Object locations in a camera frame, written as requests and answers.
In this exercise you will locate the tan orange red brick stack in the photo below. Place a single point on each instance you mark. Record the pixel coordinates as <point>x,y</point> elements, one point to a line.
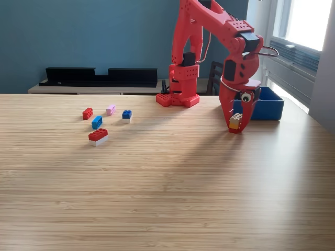
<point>235,121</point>

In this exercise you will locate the blue plastic bin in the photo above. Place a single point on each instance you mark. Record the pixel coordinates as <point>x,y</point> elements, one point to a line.
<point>269,108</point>

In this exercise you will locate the pink brick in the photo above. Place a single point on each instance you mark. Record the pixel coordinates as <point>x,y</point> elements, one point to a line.
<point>111,110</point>

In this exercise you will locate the light blue brick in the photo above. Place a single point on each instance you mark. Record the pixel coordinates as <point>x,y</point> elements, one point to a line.
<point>97,122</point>

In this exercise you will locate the dark wooden chair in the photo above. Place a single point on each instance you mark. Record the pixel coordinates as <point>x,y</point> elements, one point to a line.
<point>215,75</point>

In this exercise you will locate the grey window heater unit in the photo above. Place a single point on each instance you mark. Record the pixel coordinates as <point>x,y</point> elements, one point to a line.
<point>293,68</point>

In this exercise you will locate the black table clamp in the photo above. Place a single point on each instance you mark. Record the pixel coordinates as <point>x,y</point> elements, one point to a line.
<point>164,89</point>

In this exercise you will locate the bright window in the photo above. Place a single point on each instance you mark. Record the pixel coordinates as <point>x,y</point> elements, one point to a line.
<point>306,21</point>

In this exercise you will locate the blue white brick stack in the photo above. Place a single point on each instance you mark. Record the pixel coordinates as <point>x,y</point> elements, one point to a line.
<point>127,115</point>

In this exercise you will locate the red white brick stack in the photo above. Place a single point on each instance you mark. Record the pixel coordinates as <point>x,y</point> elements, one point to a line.
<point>98,136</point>

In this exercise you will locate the pale wooden sideboard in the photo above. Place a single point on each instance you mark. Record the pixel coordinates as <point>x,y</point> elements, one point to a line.
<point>91,90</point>

